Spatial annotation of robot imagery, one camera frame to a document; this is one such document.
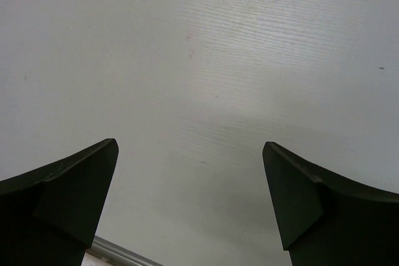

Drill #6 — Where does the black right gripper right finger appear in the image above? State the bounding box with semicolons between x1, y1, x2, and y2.
262;141;398;265

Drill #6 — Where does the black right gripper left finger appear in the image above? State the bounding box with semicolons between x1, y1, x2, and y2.
1;138;118;265

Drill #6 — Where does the aluminium table rail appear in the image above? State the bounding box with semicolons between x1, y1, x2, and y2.
88;236;162;266

